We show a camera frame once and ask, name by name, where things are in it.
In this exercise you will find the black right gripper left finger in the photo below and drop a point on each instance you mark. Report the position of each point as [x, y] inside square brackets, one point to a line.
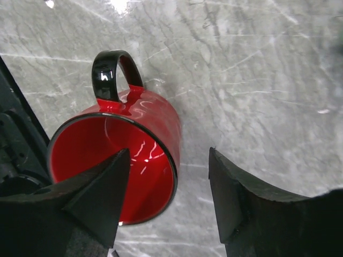
[76, 217]

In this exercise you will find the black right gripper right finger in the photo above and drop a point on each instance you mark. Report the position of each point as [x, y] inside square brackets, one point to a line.
[255, 218]

